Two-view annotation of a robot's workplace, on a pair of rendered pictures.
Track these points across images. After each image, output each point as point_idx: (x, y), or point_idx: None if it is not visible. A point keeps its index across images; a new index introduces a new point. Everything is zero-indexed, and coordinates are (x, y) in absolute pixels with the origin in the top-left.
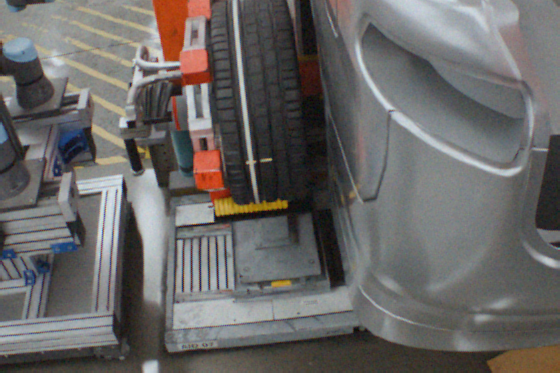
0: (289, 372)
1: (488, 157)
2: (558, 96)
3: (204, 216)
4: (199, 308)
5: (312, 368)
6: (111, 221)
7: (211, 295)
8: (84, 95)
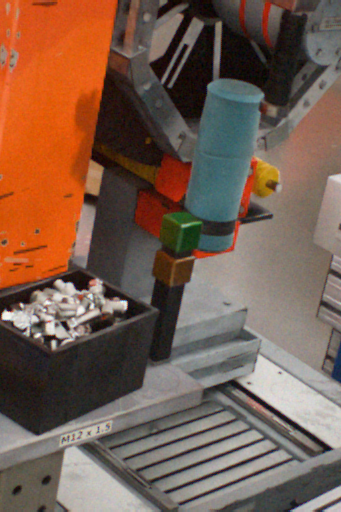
0: (277, 343)
1: None
2: None
3: (94, 482)
4: (305, 415)
5: (248, 326)
6: (335, 509)
7: (266, 409)
8: None
